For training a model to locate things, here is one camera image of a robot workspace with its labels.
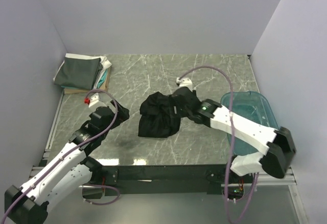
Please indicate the white folded shirt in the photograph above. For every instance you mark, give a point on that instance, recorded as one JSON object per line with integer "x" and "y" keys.
{"x": 106, "y": 64}

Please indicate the teal plastic bin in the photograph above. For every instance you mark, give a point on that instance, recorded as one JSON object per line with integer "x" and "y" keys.
{"x": 254, "y": 107}

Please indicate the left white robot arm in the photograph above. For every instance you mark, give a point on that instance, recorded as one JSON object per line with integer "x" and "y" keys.
{"x": 70, "y": 168}

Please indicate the aluminium rail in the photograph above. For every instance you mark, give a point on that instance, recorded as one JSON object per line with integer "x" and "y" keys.
{"x": 263, "y": 179}

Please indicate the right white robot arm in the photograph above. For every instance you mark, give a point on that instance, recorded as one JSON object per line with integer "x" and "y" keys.
{"x": 275, "y": 147}

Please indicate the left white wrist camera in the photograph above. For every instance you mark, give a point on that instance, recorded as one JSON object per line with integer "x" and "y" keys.
{"x": 92, "y": 101}

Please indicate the black t shirt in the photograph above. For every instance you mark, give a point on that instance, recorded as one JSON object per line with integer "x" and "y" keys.
{"x": 158, "y": 118}

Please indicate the black base beam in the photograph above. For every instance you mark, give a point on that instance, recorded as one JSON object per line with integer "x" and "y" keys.
{"x": 150, "y": 179}

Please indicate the teal folded shirt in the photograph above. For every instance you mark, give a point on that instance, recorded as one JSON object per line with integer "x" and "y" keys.
{"x": 102, "y": 79}

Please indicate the dark green folded shirt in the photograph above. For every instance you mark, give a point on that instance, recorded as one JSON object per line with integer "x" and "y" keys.
{"x": 78, "y": 73}

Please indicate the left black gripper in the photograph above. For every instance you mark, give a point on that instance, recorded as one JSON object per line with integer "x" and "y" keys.
{"x": 122, "y": 114}

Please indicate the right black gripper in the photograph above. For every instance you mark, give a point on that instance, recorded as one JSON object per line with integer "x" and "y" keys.
{"x": 194, "y": 93}

